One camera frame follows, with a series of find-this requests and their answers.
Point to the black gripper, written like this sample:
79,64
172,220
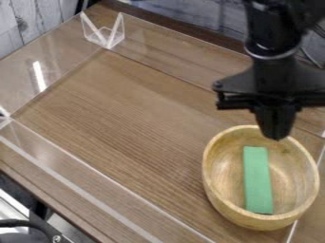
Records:
275,81

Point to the wooden bowl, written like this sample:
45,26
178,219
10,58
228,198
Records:
293,176

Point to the green rectangular block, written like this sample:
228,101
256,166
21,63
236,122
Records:
256,184

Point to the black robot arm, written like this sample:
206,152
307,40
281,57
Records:
277,24

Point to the clear acrylic corner bracket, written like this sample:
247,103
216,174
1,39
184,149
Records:
104,37

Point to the black metal bracket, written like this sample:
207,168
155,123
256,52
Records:
49,234

